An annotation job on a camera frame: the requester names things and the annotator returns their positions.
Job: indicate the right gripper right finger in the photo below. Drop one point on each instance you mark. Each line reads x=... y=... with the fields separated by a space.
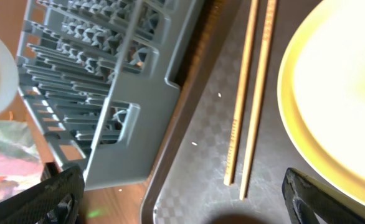
x=306 y=201

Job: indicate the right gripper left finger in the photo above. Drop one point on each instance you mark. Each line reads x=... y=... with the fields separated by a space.
x=56 y=199

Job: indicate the grey dishwasher rack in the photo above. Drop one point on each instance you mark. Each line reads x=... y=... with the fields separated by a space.
x=98 y=79

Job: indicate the brown serving tray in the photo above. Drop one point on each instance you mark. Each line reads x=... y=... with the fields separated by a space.
x=188 y=184

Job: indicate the yellow plate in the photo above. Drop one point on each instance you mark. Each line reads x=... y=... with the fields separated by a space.
x=321 y=93

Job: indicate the left bamboo chopstick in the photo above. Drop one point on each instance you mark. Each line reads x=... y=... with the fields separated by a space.
x=241 y=95

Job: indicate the bamboo chopstick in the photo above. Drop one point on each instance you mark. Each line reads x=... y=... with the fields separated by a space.
x=258 y=95
x=241 y=95

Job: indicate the right bamboo chopstick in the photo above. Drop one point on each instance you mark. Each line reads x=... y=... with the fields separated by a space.
x=258 y=95

